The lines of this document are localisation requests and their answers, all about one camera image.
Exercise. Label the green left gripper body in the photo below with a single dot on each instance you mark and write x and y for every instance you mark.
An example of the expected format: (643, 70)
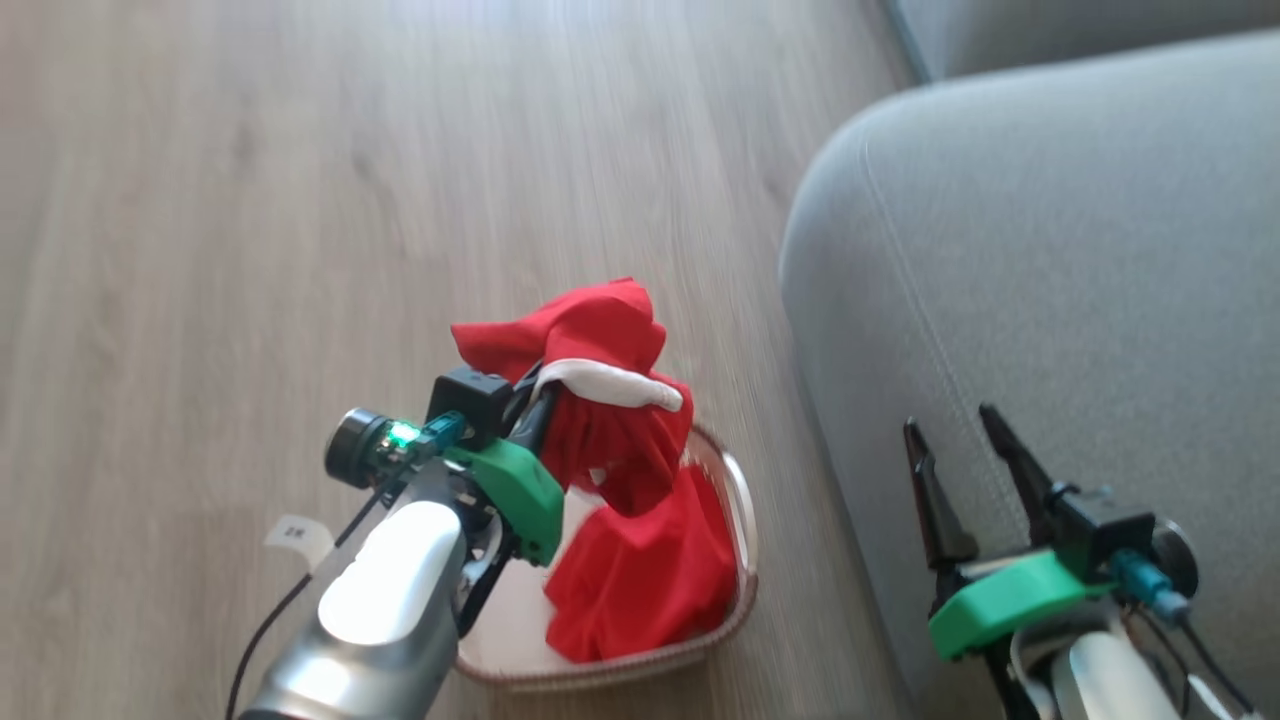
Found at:
(520, 490)

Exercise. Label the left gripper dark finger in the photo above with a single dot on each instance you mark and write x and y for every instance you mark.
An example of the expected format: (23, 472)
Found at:
(536, 420)
(527, 380)

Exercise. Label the grey sofa seat with seam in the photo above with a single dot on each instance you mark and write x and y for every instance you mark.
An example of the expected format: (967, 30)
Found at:
(1050, 260)

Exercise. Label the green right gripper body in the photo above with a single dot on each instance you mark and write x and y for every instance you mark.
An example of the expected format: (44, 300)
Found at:
(1000, 600)

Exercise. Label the teal right camera connector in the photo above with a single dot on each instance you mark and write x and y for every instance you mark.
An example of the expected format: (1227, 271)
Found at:
(1150, 585)

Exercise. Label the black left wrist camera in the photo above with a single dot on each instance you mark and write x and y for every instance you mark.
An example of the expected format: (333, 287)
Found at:
(470, 405)

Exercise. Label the teal left camera connector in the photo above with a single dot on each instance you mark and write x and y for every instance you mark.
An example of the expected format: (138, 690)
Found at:
(425, 436)

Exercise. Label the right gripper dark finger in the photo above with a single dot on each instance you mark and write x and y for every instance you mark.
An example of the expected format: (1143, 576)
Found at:
(935, 510)
(1020, 470)

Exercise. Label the teal camera connector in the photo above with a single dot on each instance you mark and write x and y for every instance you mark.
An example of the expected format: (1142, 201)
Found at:
(1150, 585)
(425, 436)

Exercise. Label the grey sofa section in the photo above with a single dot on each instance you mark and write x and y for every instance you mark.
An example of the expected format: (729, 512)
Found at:
(1050, 30)

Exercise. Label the red garment with white trim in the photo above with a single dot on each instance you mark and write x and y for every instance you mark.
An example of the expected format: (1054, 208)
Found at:
(640, 580)

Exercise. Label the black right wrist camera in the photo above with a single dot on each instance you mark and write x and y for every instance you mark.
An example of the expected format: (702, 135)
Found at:
(1105, 535)

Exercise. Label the white paper tag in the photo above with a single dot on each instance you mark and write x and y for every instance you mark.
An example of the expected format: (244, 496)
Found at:
(298, 540)

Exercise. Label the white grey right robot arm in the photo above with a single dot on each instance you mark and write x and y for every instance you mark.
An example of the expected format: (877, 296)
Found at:
(1110, 680)

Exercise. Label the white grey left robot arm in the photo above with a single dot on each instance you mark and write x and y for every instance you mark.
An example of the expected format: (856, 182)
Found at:
(390, 570)

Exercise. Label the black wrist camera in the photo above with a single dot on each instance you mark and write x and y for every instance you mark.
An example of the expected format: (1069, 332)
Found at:
(470, 405)
(1105, 535)

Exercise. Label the cream basket with brown rim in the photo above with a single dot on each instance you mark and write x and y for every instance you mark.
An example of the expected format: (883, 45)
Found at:
(515, 625)

